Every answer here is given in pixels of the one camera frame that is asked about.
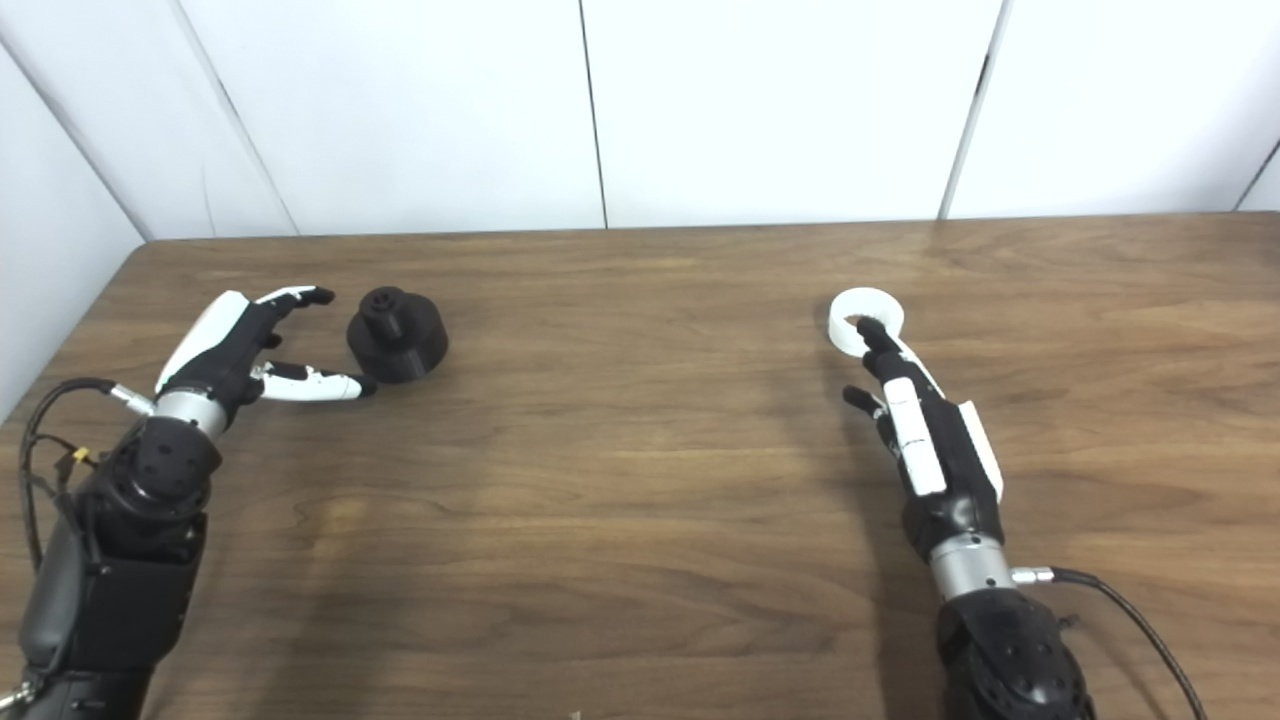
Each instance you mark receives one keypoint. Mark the round black plastic part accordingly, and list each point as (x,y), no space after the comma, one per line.
(410,350)

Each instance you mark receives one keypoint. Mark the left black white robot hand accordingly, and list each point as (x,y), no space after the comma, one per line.
(215,355)

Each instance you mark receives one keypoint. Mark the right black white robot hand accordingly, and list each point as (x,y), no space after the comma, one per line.
(955,480)

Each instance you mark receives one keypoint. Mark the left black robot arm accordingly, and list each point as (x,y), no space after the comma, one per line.
(130,560)

